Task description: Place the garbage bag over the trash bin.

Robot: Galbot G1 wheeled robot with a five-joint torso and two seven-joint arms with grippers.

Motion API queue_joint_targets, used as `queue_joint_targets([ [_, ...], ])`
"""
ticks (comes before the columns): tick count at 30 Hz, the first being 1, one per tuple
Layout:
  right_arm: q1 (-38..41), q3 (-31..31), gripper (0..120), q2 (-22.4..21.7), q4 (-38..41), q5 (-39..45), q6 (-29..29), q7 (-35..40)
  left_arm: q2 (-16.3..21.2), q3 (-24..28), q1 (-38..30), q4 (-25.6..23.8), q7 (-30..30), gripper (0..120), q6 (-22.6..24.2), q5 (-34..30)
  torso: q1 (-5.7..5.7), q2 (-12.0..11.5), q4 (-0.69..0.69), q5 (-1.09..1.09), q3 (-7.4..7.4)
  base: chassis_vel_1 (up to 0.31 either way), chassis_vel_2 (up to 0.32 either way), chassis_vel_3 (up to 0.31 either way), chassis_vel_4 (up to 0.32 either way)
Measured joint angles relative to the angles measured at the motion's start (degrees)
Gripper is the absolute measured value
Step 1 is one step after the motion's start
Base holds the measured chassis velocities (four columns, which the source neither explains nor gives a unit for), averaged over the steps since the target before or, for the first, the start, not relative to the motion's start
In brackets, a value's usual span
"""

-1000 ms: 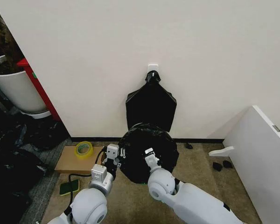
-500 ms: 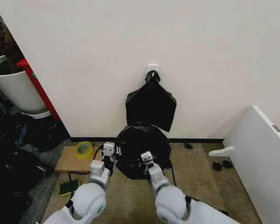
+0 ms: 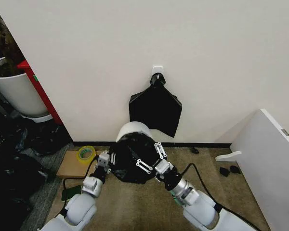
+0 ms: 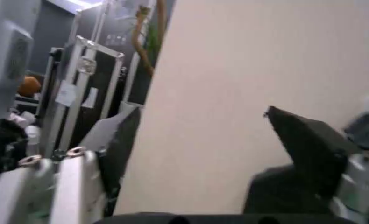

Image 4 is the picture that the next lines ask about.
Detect black bag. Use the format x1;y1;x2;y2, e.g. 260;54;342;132
0;118;29;187

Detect white plastic bottle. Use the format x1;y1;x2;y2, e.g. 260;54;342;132
24;125;43;156

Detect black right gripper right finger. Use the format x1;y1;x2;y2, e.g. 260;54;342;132
242;105;369;224

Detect orange round object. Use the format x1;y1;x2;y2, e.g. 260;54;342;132
17;75;43;97

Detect brown twisted plant stem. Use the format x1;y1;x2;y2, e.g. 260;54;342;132
130;0;169;71

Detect dark crumpled garbage bag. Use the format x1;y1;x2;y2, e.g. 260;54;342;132
342;111;369;153

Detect green plant leaves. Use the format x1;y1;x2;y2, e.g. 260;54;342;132
142;22;161;61

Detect white paper label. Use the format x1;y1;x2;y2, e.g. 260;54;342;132
55;81;77;107

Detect black flight case silver edges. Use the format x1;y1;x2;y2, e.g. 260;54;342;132
49;35;126;154
36;46;68;117

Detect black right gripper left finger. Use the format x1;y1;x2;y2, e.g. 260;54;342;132
0;107;142;224

